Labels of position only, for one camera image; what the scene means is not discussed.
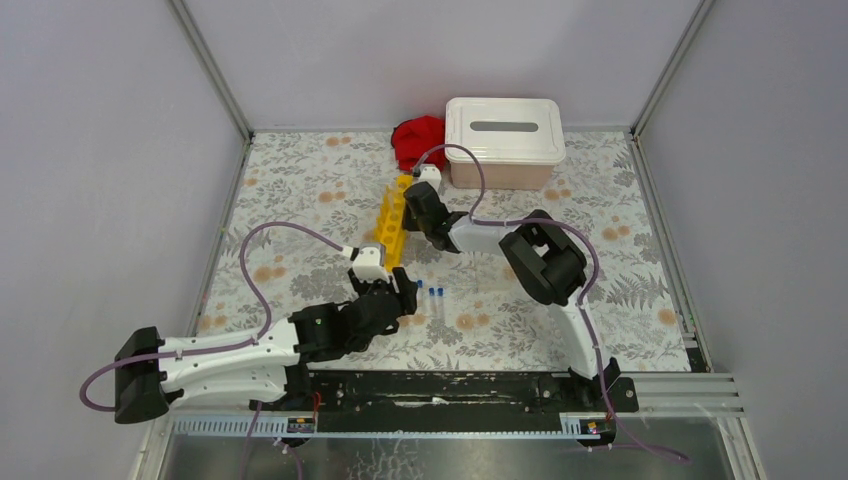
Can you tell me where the floral table mat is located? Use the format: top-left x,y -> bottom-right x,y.
194,132 -> 690,372

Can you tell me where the yellow test tube rack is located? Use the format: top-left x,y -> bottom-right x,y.
373,174 -> 414,271

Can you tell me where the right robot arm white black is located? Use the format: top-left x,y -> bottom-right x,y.
404,182 -> 620,412

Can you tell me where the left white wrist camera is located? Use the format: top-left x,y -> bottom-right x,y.
341,242 -> 390,283

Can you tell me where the red cloth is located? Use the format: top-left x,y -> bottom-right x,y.
390,115 -> 445,171

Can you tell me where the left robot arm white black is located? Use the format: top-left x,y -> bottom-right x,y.
114,267 -> 419,424

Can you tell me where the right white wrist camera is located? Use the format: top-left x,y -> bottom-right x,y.
413,164 -> 443,193

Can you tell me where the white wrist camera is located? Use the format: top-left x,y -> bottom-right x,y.
413,164 -> 443,193
341,242 -> 390,283

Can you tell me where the clear tube blue cap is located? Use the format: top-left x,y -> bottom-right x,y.
416,279 -> 426,314
427,287 -> 439,320
436,287 -> 446,323

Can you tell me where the white plastic box lid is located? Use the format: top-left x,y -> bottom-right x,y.
445,97 -> 566,166

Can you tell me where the white slotted cable duct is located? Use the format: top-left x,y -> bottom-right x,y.
173,414 -> 613,442

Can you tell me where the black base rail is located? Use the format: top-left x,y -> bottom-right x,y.
249,370 -> 639,438

